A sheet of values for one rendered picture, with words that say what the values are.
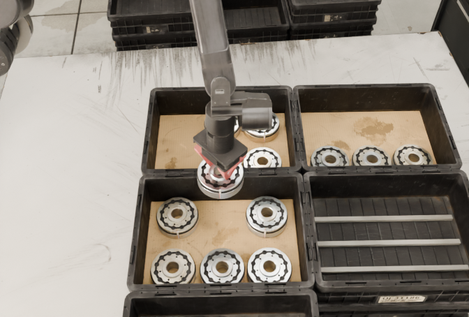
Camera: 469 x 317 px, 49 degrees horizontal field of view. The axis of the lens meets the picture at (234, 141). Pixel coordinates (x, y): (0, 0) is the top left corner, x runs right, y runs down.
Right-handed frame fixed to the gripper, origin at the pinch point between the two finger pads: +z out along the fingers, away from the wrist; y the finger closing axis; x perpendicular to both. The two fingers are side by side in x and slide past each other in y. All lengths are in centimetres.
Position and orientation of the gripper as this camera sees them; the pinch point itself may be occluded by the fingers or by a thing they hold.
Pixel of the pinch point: (220, 169)
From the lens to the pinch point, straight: 113.2
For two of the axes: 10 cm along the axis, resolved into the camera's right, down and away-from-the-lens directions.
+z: -0.3, 6.3, 7.8
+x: -7.0, 5.4, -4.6
